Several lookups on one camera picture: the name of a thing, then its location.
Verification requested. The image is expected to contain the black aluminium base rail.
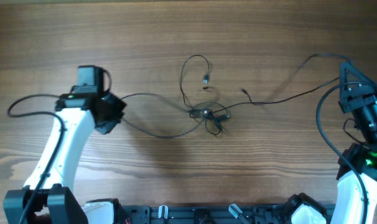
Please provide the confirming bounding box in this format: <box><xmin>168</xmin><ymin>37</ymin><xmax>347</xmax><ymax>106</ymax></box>
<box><xmin>123</xmin><ymin>204</ymin><xmax>299</xmax><ymax>224</ymax></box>

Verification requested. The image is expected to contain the right camera black cable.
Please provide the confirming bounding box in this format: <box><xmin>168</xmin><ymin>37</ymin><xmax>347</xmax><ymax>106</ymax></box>
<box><xmin>315</xmin><ymin>81</ymin><xmax>377</xmax><ymax>224</ymax></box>

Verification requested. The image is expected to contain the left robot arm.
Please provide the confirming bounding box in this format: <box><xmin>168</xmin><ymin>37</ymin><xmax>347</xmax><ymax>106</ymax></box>
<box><xmin>3</xmin><ymin>65</ymin><xmax>129</xmax><ymax>223</ymax></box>

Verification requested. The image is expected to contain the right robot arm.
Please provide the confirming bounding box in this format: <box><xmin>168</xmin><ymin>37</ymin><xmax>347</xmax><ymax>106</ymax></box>
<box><xmin>277</xmin><ymin>62</ymin><xmax>377</xmax><ymax>223</ymax></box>

